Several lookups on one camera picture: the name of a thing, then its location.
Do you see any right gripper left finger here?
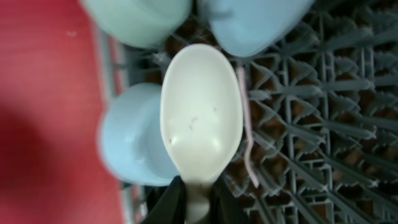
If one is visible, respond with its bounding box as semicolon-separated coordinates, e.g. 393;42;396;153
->
141;176;187;224

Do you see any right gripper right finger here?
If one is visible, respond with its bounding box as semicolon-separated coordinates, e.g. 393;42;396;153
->
211;178;250;224

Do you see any small light blue bowl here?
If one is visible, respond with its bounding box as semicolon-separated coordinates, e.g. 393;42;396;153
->
98;83;178;187

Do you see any white plastic spoon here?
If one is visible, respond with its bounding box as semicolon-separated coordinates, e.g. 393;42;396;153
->
160;44;243;223

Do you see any white plastic fork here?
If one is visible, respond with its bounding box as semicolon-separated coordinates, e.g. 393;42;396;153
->
236;67;259;188

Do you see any large light blue plate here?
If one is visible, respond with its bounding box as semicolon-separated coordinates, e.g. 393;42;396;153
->
201;0;314;57

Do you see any mint green bowl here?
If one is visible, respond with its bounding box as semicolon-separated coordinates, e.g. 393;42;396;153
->
80;0;193;49

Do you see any grey dishwasher rack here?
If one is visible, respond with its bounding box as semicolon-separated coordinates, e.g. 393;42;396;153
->
93;1;397;223

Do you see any red serving tray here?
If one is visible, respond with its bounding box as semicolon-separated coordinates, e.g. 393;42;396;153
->
1;0;122;224

